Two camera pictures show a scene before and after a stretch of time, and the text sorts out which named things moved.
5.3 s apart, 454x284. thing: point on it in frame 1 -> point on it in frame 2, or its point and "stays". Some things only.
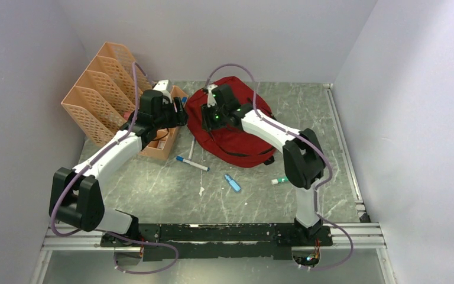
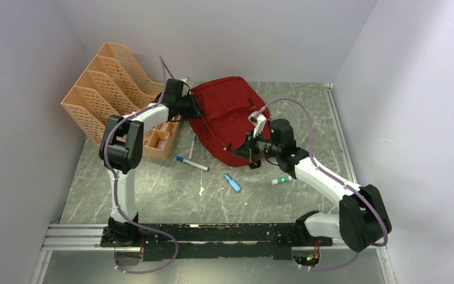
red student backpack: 238,146 stays
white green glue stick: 281,180 stays
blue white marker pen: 193,163 stays
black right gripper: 208,124 -> 246,150
